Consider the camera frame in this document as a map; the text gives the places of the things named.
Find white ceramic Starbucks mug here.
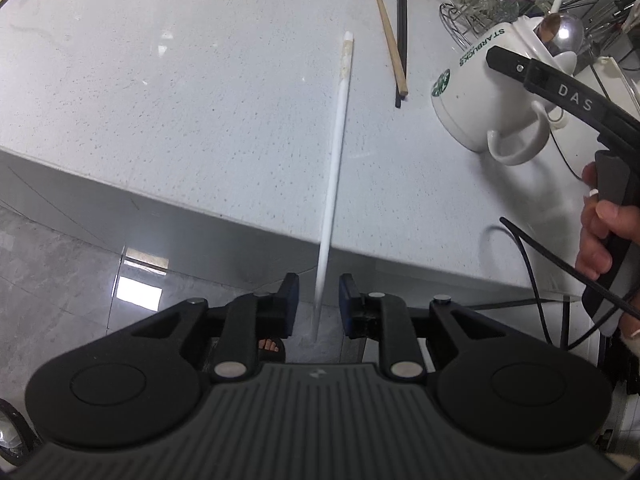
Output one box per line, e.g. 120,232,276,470
432,16,562,166

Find black chopstick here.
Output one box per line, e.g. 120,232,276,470
392,0,409,110

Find wooden chopstick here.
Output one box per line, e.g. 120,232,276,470
375,0,408,98

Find long white chopstick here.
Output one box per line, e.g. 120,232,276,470
310,32,354,342

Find person's right hand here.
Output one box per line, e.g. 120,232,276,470
572,162,640,282

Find white electric pot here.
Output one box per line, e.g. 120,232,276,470
575,56,640,119

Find white ceramic soup spoon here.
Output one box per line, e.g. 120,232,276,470
550,0,577,76

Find large metal spoon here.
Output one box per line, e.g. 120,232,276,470
548,13,585,56

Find wooden spoon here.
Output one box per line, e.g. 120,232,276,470
535,13,562,53

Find black cable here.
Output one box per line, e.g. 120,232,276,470
499,216,640,351

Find wire glass holder rack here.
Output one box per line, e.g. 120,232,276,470
438,2,491,50

